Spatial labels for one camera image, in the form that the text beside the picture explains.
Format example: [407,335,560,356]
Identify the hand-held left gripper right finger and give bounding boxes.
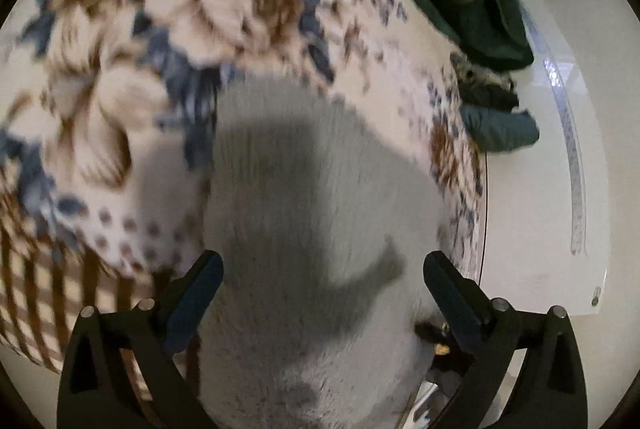
[422,250,589,429]

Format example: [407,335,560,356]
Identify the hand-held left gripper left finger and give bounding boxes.
[56,250,225,429]

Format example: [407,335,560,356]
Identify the light grey towel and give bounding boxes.
[197,71,449,429]

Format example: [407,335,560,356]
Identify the white headboard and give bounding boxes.
[479,0,640,316]

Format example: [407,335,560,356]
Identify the blue-grey garment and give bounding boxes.
[459,105,541,154]

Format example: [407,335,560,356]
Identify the dark patterned garment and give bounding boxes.
[450,54,521,112]

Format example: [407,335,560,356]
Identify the floral bed blanket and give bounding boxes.
[0,0,489,372]

